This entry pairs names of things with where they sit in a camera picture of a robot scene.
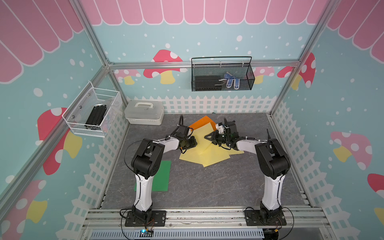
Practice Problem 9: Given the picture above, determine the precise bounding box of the yellow paper sheet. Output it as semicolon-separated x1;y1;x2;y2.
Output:
226;149;244;155
193;123;214;154
179;145;231;167

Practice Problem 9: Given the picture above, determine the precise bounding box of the yellow paper sheet bottom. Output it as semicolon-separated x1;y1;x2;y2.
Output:
179;145;231;167

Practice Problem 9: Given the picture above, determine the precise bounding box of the green paper sheet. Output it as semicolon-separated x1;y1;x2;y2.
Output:
152;161;172;192

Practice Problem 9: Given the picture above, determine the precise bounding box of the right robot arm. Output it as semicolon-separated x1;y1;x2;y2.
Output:
204;119;291;228

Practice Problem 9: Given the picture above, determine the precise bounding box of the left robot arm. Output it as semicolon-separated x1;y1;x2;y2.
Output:
129;116;198;225

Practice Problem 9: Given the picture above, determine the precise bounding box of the orange paper sheet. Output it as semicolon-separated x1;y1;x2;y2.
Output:
189;116;217;131

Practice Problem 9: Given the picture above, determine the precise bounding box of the white plastic storage box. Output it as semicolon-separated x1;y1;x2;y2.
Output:
124;100;165;126

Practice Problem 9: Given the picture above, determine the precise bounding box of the black box in mesh basket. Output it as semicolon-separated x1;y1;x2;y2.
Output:
193;76;223;91

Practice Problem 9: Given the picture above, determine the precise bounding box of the blue white item in basket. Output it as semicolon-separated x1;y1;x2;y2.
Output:
219;72;240;90

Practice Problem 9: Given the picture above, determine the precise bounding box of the black item in white basket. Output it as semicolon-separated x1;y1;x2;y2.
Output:
85;105;107;130

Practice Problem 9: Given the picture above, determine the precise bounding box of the small green circuit board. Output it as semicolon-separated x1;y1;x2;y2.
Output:
140;229;154;238

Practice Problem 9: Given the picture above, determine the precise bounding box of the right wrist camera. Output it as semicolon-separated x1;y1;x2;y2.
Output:
216;118;238;135

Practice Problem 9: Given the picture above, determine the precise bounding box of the black wire mesh basket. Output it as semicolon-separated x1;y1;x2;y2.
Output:
191;56;255;92

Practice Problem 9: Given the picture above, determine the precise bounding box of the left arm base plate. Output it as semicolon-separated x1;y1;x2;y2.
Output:
124;210;167;227

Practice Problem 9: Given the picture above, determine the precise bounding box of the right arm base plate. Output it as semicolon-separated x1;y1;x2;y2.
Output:
244;209;287;228

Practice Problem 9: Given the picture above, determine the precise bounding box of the white wire basket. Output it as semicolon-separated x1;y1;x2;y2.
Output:
62;82;123;138

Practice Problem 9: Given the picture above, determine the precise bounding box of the aluminium front rail frame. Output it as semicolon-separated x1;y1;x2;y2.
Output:
78;205;337;240

